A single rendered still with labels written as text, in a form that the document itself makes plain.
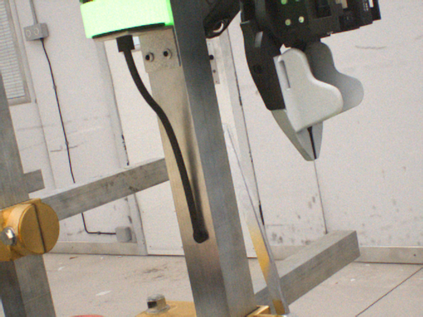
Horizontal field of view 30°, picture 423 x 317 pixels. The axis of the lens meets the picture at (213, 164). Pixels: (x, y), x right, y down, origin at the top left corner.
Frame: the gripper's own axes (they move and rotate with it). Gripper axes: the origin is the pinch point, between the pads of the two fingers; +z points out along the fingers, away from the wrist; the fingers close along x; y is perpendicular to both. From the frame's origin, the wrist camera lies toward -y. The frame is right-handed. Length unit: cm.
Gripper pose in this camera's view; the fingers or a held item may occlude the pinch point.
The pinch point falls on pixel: (301, 145)
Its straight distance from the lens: 64.9
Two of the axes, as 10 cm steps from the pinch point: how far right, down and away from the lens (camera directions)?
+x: 5.9, -2.5, 7.6
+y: 7.8, -0.7, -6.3
